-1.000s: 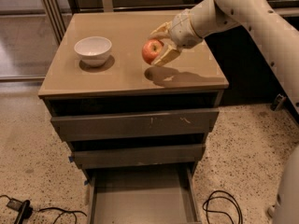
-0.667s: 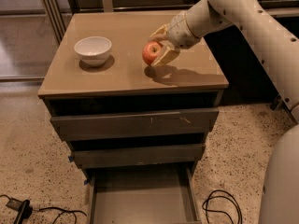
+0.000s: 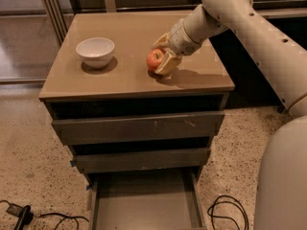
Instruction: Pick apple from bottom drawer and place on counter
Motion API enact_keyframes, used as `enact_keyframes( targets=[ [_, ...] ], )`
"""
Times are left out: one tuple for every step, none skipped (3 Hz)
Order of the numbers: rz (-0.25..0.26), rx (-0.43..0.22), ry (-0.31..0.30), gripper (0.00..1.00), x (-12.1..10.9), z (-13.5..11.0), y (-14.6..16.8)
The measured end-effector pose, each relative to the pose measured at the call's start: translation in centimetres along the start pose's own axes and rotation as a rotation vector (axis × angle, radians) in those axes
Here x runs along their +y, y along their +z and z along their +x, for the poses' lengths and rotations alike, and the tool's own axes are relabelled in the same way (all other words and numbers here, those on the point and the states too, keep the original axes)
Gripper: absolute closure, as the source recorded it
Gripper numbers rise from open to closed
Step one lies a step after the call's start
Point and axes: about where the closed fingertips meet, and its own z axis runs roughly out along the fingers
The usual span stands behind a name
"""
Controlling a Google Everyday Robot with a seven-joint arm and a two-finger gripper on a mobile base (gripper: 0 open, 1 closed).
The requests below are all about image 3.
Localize grey open bottom drawer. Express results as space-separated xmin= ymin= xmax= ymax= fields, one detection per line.
xmin=89 ymin=169 xmax=207 ymax=230

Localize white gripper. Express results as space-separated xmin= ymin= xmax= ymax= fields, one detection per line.
xmin=152 ymin=19 xmax=201 ymax=76

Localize grey middle drawer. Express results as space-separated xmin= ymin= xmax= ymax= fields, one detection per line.
xmin=74 ymin=148 xmax=210 ymax=173

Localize white ceramic bowl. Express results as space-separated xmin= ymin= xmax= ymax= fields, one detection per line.
xmin=76 ymin=37 xmax=115 ymax=69

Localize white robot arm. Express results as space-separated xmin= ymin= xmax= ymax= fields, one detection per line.
xmin=153 ymin=0 xmax=307 ymax=230

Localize metal railing frame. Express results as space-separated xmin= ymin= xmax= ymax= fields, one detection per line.
xmin=42 ymin=0 xmax=307 ymax=47

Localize grey drawer cabinet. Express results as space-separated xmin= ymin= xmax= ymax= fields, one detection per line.
xmin=37 ymin=10 xmax=235 ymax=185

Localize blue tape piece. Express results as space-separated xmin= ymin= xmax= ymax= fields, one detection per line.
xmin=70 ymin=160 xmax=76 ymax=167

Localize black coiled cable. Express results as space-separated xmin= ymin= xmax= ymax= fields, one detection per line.
xmin=206 ymin=195 xmax=249 ymax=230

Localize grey top drawer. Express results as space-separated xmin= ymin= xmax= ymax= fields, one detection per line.
xmin=52 ymin=111 xmax=224 ymax=145

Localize black power adapter with cable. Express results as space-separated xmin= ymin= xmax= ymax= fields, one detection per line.
xmin=0 ymin=199 xmax=89 ymax=230

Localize red apple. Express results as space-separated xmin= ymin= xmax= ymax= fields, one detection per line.
xmin=146 ymin=49 xmax=165 ymax=72

